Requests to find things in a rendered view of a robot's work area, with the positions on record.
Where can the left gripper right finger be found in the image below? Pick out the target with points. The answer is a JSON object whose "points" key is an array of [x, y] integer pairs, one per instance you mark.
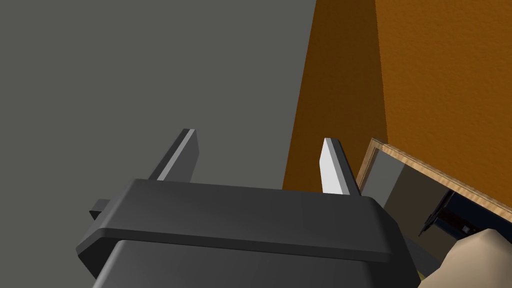
{"points": [[334, 172]]}

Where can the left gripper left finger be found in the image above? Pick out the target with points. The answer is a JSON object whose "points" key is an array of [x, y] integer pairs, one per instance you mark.
{"points": [[178, 160]]}

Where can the beige rounded shape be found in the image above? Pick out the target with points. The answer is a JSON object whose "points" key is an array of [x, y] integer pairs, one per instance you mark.
{"points": [[480, 264]]}

